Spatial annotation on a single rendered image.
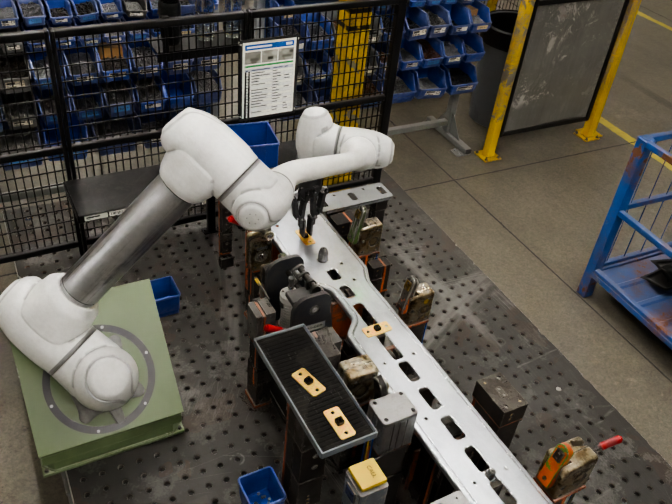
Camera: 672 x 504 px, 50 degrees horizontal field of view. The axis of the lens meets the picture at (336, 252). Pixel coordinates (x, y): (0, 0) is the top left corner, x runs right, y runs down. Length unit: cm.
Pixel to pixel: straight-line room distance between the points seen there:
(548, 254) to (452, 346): 186
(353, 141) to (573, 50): 322
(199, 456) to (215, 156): 93
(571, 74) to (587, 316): 191
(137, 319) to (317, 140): 72
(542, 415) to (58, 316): 146
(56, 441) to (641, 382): 263
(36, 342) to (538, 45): 375
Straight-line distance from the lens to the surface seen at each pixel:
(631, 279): 403
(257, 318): 196
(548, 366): 256
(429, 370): 199
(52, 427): 208
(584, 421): 244
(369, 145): 207
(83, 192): 255
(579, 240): 448
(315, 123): 210
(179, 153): 160
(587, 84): 538
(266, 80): 267
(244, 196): 157
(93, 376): 180
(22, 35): 239
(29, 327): 185
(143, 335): 210
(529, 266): 414
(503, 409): 192
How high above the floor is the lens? 243
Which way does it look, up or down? 38 degrees down
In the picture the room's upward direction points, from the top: 7 degrees clockwise
